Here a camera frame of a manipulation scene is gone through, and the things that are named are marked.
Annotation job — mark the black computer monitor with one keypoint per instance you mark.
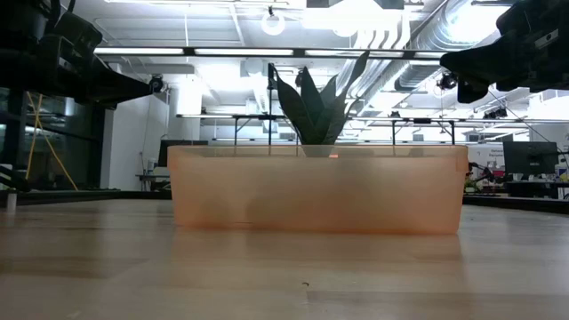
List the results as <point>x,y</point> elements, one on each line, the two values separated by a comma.
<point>162,153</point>
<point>529,157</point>

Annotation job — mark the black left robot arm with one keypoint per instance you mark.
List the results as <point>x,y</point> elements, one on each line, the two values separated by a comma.
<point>22,53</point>

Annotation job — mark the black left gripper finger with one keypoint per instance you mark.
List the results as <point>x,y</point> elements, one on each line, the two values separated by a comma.
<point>124,84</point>
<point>124,98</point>

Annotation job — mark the long ceiling light strip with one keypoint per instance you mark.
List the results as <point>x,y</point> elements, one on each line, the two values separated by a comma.
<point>142,51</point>

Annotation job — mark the small white cylinder post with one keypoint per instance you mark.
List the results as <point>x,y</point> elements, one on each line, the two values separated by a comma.
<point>11,202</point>

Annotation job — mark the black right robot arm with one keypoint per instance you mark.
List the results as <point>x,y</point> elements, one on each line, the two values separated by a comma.
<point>565,40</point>

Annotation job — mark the black tripod stand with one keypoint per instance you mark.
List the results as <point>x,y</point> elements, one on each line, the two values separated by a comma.
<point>269,111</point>

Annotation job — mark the black round spotlight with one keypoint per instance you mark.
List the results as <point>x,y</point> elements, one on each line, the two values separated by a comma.
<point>155,83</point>
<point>448,83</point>

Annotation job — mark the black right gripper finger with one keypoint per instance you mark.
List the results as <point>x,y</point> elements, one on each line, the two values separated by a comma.
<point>480,79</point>
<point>480,58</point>

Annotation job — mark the black aluminium table frame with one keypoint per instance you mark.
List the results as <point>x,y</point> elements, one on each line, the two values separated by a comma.
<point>89,194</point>

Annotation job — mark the translucent orange plastic basket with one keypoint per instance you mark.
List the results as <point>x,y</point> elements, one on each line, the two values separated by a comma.
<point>311,191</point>

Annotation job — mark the green spiky succulent plant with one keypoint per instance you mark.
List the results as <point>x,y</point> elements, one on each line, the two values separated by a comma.
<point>311,115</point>

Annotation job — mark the black office desk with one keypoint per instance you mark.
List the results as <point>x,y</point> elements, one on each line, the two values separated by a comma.
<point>533,189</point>

